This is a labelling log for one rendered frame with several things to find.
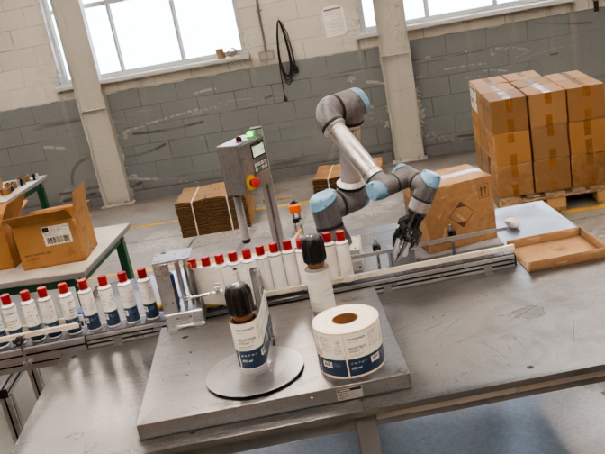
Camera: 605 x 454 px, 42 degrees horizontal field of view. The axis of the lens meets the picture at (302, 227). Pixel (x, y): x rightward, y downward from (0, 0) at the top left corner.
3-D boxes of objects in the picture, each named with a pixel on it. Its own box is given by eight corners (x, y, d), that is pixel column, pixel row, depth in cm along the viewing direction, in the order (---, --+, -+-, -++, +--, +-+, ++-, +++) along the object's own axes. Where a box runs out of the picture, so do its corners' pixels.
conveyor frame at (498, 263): (86, 349, 295) (84, 337, 294) (92, 336, 305) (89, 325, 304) (517, 266, 296) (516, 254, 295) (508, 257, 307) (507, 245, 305)
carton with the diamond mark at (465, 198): (429, 254, 318) (420, 191, 310) (409, 238, 341) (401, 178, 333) (498, 237, 323) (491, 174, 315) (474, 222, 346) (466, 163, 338)
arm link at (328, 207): (310, 227, 329) (302, 196, 325) (334, 216, 335) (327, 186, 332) (326, 230, 319) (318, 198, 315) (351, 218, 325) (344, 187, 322)
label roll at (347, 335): (338, 385, 225) (330, 340, 221) (309, 361, 243) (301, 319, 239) (398, 362, 232) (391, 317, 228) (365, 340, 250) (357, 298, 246)
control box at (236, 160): (226, 195, 291) (215, 146, 286) (252, 182, 305) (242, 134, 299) (248, 195, 286) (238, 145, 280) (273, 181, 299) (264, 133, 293)
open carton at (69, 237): (13, 278, 411) (-8, 212, 400) (43, 247, 459) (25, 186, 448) (85, 267, 409) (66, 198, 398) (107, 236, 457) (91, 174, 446)
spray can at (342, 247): (342, 285, 296) (333, 234, 290) (340, 280, 301) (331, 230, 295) (356, 282, 297) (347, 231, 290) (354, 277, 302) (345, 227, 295)
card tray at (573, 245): (528, 272, 289) (528, 262, 288) (507, 249, 314) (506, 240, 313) (609, 257, 289) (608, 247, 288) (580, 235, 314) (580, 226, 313)
